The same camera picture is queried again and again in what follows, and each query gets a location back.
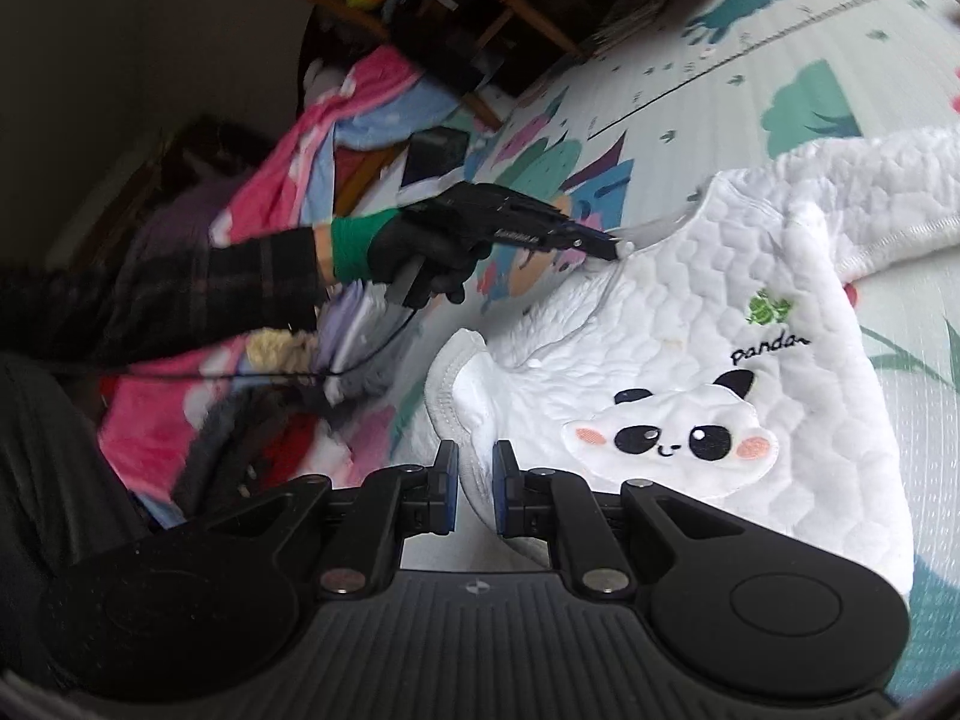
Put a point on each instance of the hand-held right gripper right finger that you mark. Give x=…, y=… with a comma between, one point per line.
x=502, y=489

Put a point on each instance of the person's left hand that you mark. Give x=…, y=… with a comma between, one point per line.
x=420, y=244

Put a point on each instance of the white panda sweater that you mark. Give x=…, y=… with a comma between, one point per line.
x=675, y=300

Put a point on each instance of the purple cloth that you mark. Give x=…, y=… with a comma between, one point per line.
x=187, y=214

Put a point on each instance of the stack of books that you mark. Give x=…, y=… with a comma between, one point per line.
x=626, y=22

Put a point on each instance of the person's leg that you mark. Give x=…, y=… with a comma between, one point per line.
x=52, y=480

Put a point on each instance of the black box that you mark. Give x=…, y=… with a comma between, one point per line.
x=435, y=154

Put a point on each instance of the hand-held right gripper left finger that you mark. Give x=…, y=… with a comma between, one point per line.
x=448, y=481

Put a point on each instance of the person's left forearm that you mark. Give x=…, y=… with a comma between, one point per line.
x=225, y=289

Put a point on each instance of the printed play mat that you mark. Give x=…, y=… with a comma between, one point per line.
x=750, y=90

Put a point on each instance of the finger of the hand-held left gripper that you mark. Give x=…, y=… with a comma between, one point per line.
x=596, y=241

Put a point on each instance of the wooden chair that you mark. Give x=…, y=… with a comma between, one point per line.
x=525, y=11

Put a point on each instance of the pile of colourful clothes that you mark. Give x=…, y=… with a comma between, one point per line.
x=300, y=157

